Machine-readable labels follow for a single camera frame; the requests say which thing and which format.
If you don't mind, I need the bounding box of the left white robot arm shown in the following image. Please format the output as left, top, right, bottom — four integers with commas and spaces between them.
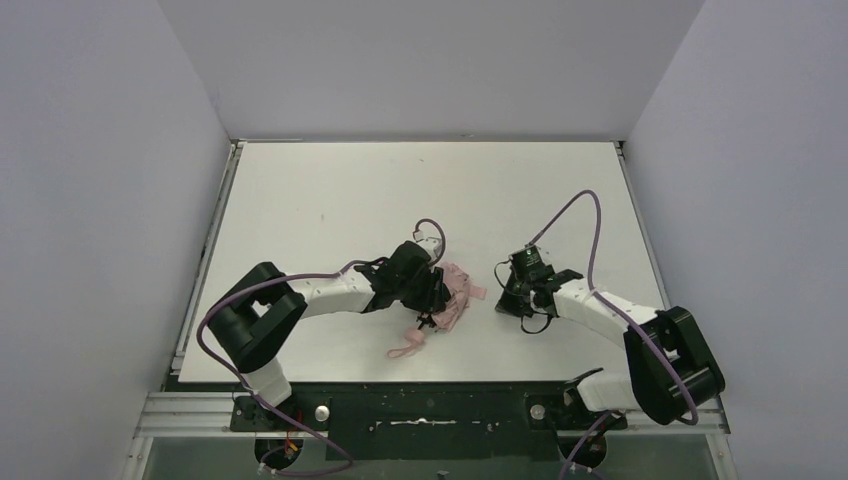
196, 237, 451, 407

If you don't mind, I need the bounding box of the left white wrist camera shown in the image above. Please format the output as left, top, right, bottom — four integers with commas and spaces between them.
415, 237, 445, 265

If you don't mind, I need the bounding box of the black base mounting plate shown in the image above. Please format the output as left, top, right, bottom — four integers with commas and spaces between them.
228, 380, 631, 463

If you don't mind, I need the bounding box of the pink and black folding umbrella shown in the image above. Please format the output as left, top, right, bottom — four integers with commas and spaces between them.
386, 263, 487, 359

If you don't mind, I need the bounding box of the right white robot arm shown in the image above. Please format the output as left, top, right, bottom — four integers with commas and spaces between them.
496, 246, 726, 425

